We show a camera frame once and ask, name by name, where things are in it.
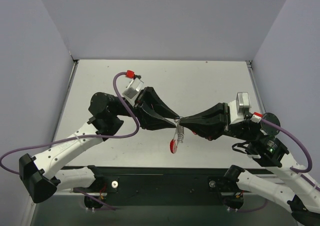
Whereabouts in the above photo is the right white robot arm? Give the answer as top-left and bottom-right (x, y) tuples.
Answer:
(179, 100), (320, 226)

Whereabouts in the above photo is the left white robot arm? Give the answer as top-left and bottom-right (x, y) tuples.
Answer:
(18, 87), (178, 204)

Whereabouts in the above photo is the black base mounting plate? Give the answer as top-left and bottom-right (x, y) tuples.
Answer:
(72, 166), (251, 207)

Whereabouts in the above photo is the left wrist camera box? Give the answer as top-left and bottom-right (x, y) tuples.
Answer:
(122, 78), (144, 106)

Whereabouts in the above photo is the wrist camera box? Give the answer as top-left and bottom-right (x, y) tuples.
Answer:
(122, 78), (144, 106)
(227, 92), (251, 125)

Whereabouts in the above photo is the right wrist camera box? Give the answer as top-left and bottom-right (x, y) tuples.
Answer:
(227, 92), (251, 125)

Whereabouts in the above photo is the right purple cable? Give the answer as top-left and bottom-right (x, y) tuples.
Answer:
(261, 119), (320, 187)

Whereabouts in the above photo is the purple cable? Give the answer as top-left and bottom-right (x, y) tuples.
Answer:
(261, 119), (320, 187)
(0, 70), (141, 174)

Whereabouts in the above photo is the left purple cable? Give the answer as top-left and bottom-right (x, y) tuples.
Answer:
(0, 70), (141, 174)

